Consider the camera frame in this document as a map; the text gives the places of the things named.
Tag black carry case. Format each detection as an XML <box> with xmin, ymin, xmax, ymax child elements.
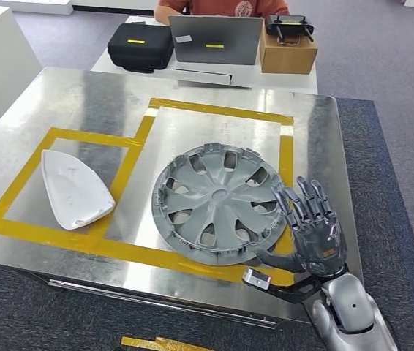
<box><xmin>107</xmin><ymin>22</ymin><xmax>175</xmax><ymax>74</ymax></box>

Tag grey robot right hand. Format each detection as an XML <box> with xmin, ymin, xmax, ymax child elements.
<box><xmin>254</xmin><ymin>175</ymin><xmax>349</xmax><ymax>279</ymax></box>

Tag steel workbench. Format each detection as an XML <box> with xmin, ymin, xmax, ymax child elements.
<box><xmin>0</xmin><ymin>66</ymin><xmax>364</xmax><ymax>331</ymax></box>

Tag grey plastic wheel cover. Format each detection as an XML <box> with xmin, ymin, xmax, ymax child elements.
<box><xmin>150</xmin><ymin>141</ymin><xmax>289</xmax><ymax>267</ymax></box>

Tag yellow tape on workbench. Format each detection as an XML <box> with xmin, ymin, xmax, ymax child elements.
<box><xmin>0</xmin><ymin>97</ymin><xmax>296</xmax><ymax>287</ymax></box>

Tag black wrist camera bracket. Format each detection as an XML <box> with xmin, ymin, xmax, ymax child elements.
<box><xmin>261</xmin><ymin>275</ymin><xmax>326</xmax><ymax>306</ymax></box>

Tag person at desk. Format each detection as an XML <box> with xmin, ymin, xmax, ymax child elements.
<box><xmin>153</xmin><ymin>0</ymin><xmax>290</xmax><ymax>26</ymax></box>

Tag brown cardboard box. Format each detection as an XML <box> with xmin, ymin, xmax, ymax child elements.
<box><xmin>258</xmin><ymin>23</ymin><xmax>319</xmax><ymax>76</ymax></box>

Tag white plastic shell part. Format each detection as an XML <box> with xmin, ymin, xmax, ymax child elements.
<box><xmin>41</xmin><ymin>148</ymin><xmax>116</xmax><ymax>232</ymax></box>

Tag grey laptop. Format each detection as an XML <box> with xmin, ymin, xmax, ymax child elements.
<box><xmin>167</xmin><ymin>14</ymin><xmax>264</xmax><ymax>88</ymax></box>

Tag black remote controller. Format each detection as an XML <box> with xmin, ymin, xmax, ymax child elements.
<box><xmin>264</xmin><ymin>14</ymin><xmax>314</xmax><ymax>44</ymax></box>

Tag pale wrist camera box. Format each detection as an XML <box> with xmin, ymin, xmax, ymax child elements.
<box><xmin>243</xmin><ymin>268</ymin><xmax>272</xmax><ymax>292</ymax></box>

